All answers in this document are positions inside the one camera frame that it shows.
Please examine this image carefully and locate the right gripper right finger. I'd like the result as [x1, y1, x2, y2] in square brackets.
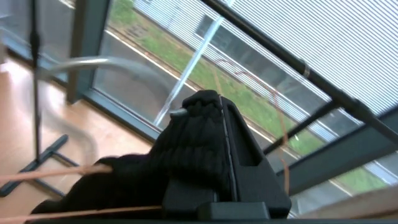
[218, 96, 293, 219]

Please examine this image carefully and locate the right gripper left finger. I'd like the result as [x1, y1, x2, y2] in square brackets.
[161, 178, 218, 219]

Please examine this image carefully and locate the black garment with white cords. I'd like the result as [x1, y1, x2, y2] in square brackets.
[29, 89, 233, 220]

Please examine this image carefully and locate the pink clothes hanger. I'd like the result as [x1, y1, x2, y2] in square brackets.
[0, 55, 189, 223]
[213, 57, 292, 195]

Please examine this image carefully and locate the black clothes rack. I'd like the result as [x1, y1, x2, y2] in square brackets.
[0, 0, 398, 198]

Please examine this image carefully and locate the window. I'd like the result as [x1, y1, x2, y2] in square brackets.
[0, 0, 398, 218]

